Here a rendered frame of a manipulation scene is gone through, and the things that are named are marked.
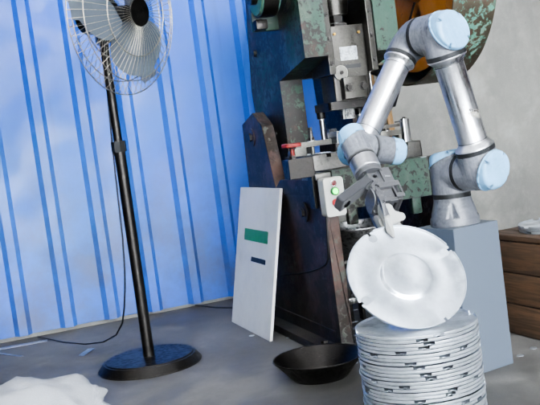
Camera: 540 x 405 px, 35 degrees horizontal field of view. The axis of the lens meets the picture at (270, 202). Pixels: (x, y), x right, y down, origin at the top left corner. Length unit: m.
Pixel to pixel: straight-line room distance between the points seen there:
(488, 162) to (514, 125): 2.61
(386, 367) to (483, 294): 0.77
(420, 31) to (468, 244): 0.65
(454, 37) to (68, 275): 2.40
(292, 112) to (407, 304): 1.57
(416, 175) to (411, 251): 1.11
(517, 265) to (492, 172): 0.59
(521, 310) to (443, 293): 1.03
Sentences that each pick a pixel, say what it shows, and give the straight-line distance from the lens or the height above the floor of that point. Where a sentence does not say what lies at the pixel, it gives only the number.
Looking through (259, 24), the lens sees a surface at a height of 1.22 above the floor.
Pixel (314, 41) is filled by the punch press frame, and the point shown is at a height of 1.12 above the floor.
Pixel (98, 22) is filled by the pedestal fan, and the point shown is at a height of 1.26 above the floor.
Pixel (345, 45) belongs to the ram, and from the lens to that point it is 3.32.
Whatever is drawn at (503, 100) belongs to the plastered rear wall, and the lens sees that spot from 5.13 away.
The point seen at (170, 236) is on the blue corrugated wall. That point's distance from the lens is 4.32.
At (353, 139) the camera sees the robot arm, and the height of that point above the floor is 0.76.
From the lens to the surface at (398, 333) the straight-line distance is 2.05.
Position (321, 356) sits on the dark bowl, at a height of 0.03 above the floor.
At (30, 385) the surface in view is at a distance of 2.56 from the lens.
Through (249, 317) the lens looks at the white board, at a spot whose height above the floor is 0.06.
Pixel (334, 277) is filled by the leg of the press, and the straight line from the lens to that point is 3.06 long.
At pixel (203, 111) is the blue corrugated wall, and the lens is 4.36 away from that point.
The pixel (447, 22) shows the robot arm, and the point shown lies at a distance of 2.51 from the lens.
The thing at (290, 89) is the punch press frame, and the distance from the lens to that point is 3.49.
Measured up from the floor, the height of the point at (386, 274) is 0.43.
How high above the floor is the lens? 0.79
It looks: 4 degrees down
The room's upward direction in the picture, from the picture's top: 8 degrees counter-clockwise
